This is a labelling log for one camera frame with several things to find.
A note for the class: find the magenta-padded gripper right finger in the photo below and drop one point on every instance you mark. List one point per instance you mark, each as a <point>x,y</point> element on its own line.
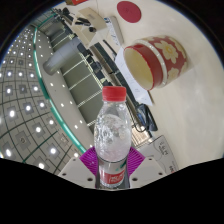
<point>148,171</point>

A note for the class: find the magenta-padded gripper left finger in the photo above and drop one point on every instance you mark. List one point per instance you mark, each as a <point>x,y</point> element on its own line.
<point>75,171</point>

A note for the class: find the clear red-capped water bottle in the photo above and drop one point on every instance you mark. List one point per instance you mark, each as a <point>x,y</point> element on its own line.
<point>112,146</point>

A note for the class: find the black bag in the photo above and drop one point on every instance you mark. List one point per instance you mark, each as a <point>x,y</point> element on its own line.
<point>146,118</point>

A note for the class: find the ceiling lights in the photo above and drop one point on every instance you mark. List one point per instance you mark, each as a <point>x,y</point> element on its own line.
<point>28,107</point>

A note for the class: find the row of black chairs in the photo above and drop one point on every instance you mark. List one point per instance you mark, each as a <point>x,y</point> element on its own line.
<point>96,66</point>

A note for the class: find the grey round column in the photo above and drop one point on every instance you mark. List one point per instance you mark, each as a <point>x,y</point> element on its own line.
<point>58,60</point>

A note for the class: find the red floral mug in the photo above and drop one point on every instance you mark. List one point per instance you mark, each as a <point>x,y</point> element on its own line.
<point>166,60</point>

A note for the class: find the long curved conference desk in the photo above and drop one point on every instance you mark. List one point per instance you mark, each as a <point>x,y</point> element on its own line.
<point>100,50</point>

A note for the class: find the white remote control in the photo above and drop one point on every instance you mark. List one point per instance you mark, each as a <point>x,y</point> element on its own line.
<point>115,30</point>

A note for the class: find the small beige open box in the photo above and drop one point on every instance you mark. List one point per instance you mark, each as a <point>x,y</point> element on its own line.
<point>95,18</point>

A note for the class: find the flat round red coaster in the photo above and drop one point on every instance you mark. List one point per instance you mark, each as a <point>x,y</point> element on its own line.
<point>129,11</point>

